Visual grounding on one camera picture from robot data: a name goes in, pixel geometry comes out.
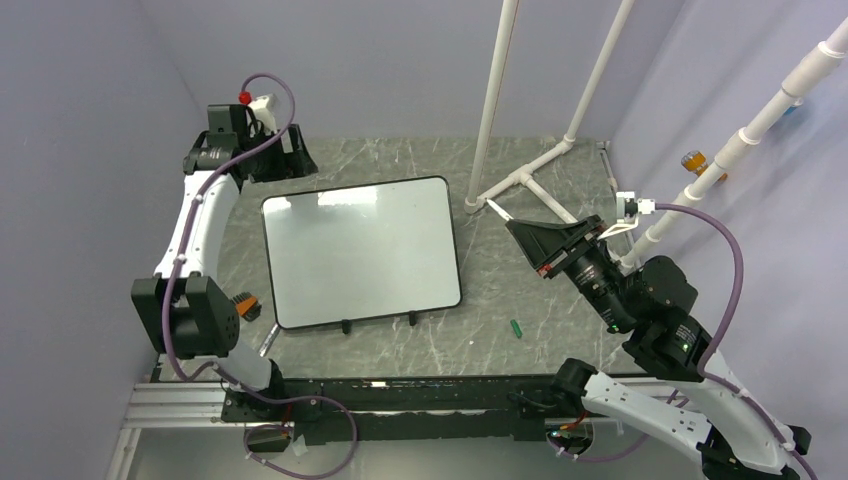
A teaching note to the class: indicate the white whiteboard black frame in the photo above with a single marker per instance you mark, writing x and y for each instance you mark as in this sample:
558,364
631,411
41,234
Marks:
362,252

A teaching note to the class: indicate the green marker cap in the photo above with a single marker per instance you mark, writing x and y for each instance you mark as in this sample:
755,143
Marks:
516,328

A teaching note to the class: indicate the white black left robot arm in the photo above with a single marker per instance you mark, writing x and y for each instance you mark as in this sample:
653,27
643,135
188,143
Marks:
184,311

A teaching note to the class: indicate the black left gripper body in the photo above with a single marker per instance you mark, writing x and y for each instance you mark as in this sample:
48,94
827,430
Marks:
265,167

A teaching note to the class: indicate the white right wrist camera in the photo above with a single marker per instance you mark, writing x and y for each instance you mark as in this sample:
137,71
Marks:
629,210

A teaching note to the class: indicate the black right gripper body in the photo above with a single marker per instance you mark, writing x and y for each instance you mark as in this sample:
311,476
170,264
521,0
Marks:
588,268

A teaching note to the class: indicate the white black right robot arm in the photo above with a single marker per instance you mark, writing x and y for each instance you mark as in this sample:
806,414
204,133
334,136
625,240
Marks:
724,431

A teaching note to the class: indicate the white marker pen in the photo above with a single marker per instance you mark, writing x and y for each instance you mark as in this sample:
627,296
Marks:
501,212

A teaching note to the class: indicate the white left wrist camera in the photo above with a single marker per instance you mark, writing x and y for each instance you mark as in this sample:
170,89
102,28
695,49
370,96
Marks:
263,109

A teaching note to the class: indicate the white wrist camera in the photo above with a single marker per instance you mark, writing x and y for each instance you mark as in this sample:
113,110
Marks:
629,210
263,109

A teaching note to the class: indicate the orange black clamp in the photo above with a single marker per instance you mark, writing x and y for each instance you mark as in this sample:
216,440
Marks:
247,305

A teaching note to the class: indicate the silver open-end wrench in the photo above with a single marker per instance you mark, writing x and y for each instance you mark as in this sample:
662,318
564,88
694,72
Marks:
269,339

